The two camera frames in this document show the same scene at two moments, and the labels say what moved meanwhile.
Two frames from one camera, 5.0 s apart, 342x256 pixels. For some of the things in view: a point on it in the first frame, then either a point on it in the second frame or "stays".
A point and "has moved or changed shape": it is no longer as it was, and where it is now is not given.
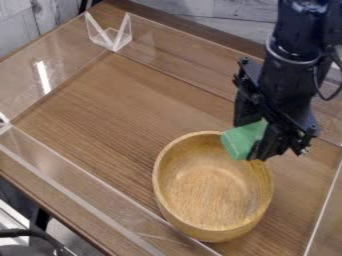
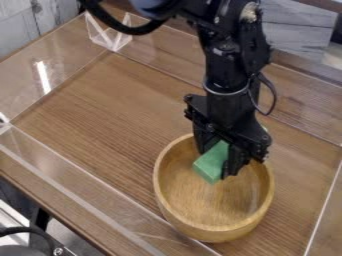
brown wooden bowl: (211, 195) stays
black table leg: (41, 218) stays
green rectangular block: (240, 138) has moved or changed shape
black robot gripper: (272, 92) to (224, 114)
